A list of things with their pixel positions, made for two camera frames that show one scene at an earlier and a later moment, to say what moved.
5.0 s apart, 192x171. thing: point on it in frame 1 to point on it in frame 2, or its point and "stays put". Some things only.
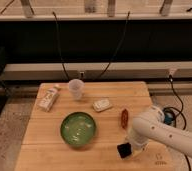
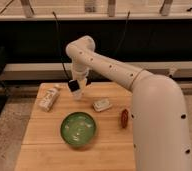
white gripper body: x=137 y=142 to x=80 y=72
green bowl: x=78 y=129 stays put
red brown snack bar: x=124 y=118 stays put
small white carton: x=48 y=98 stays put
